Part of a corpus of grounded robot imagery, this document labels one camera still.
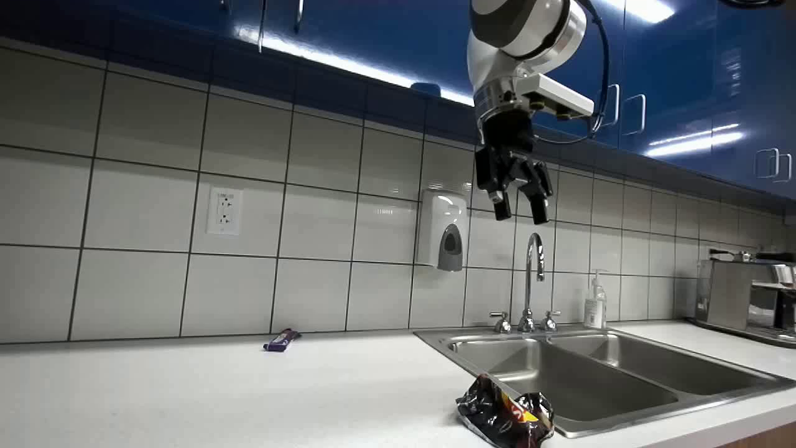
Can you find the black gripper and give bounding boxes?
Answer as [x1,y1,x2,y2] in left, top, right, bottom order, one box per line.
[473,79,555,227]

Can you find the dark bag of crisps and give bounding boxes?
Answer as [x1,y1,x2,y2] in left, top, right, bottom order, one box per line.
[452,374,556,448]

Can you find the stainless steel double sink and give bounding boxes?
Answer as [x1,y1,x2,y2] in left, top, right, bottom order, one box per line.
[413,324,796,441]

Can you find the chrome gooseneck faucet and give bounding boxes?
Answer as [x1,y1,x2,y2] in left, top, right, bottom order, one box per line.
[517,231,550,334]

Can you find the stainless steel countertop appliance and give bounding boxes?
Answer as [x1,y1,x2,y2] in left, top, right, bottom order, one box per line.
[692,248,796,350]

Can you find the small purple wrapper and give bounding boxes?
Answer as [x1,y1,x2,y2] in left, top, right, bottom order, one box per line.
[262,325,303,353]

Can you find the white wall soap dispenser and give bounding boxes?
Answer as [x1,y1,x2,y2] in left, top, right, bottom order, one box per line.
[413,187,473,274]

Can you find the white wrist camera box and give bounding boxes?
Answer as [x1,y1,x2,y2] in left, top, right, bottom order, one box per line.
[514,71,596,121]

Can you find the silver cabinet handle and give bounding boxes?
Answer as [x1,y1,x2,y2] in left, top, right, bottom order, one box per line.
[757,143,783,181]
[623,91,648,139]
[602,79,623,129]
[776,148,796,187]

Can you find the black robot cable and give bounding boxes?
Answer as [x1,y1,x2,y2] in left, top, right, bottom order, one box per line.
[534,0,615,148]

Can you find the glossy blue wall cabinets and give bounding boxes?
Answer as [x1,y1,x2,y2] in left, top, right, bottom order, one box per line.
[0,0,796,213]

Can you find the white wall power outlet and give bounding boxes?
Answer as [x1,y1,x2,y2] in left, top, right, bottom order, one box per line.
[203,183,244,239]

